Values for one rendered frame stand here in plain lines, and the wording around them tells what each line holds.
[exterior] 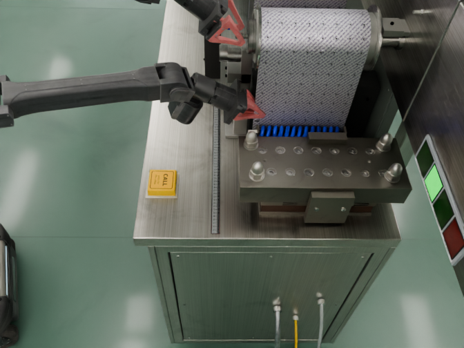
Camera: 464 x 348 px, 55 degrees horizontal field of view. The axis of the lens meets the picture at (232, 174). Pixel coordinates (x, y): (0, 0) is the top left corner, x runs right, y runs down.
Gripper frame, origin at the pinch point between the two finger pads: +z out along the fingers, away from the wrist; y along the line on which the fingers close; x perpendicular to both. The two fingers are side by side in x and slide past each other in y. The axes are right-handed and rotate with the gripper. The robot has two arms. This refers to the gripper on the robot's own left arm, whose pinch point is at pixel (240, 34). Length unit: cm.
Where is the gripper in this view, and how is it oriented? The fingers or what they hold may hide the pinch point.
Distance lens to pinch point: 103.9
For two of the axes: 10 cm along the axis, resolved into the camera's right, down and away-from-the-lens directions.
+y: 0.1, 7.8, -6.2
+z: 7.5, 4.1, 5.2
